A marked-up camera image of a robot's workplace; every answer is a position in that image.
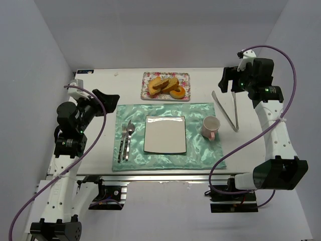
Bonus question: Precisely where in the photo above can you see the pink mug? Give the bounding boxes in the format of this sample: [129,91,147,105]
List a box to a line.
[201,115,221,141]

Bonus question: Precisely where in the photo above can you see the fork with patterned handle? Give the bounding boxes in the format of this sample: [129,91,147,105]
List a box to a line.
[117,124,127,163]

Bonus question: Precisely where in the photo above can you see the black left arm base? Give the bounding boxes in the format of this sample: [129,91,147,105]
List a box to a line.
[77,175,125,210]

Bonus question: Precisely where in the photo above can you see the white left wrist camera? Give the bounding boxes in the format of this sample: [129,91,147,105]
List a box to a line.
[68,79,89,100]

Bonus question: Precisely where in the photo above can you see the floral rectangular tray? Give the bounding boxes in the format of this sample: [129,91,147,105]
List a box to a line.
[140,72,191,101]

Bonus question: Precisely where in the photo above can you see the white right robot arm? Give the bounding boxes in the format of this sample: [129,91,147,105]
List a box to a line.
[218,58,308,190]

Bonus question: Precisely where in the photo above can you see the metal tongs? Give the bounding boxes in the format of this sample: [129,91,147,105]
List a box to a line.
[211,90,239,133]

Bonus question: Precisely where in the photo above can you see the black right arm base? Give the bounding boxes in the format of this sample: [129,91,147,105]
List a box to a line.
[204,187,258,213]

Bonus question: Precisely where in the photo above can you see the toasted bread slice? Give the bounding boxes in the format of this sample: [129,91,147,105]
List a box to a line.
[161,77,179,93]
[147,76,162,95]

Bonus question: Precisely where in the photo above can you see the spoon with patterned handle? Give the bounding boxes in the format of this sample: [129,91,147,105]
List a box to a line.
[125,123,135,161]

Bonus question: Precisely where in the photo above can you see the blue label sticker left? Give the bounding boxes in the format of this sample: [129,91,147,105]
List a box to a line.
[77,70,94,74]

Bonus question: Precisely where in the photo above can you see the bread slice on tray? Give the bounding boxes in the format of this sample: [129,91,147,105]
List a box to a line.
[152,77,169,89]

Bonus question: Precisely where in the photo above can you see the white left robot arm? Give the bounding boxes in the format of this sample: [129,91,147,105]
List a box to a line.
[30,87,120,240]

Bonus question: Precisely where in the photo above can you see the curved orange bread piece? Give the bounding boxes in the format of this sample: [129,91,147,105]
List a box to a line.
[170,86,186,99]

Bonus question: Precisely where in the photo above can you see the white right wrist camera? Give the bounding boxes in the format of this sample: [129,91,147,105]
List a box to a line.
[237,49,256,72]

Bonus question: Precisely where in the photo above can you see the white square plate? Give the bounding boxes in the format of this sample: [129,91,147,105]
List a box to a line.
[143,115,187,155]

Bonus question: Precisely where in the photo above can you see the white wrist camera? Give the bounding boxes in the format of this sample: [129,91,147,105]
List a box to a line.
[68,79,89,100]
[237,49,256,72]

